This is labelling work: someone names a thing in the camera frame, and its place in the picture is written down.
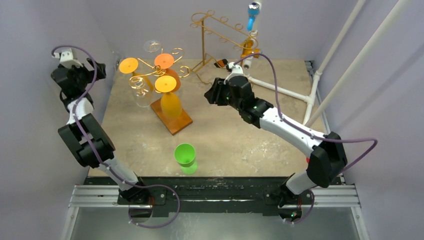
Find green plastic goblet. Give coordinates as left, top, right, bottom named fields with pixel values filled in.
left=174, top=143, right=198, bottom=175

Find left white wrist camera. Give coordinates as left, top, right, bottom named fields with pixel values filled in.
left=52, top=47, right=83, bottom=69

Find tall clear flute glass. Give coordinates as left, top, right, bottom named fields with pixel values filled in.
left=143, top=40, right=163, bottom=54

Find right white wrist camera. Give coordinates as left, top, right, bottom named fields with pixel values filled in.
left=224, top=62, right=244, bottom=85

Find orange pipe fitting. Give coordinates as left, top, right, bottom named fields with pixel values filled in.
left=240, top=37, right=262, bottom=58

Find yellow goblet front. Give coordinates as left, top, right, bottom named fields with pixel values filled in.
left=154, top=75, right=183, bottom=119

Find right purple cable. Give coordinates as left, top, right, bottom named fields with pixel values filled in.
left=233, top=52, right=379, bottom=225

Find gold rectangular wire rack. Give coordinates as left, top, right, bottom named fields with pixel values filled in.
left=190, top=10, right=259, bottom=74

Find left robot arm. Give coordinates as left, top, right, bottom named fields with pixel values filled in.
left=50, top=60, right=150, bottom=205

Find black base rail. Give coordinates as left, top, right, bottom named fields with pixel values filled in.
left=69, top=177, right=360, bottom=217

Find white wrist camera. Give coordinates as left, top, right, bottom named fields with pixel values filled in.
left=52, top=47, right=83, bottom=69
left=224, top=62, right=244, bottom=85

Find purple cable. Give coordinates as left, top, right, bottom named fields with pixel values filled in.
left=233, top=52, right=379, bottom=225
left=51, top=45, right=182, bottom=230

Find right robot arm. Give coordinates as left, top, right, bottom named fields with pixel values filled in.
left=204, top=76, right=348, bottom=204

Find gold scroll glass rack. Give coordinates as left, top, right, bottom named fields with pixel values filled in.
left=128, top=40, right=193, bottom=135

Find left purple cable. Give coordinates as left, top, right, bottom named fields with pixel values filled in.
left=51, top=45, right=182, bottom=230

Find small orange black object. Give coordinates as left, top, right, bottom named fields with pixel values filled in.
left=214, top=58, right=228, bottom=69

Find yellow goblet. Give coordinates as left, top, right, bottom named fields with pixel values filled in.
left=154, top=75, right=183, bottom=119
left=118, top=57, right=154, bottom=92

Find white pvc pipe frame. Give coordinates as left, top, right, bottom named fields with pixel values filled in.
left=243, top=0, right=413, bottom=127

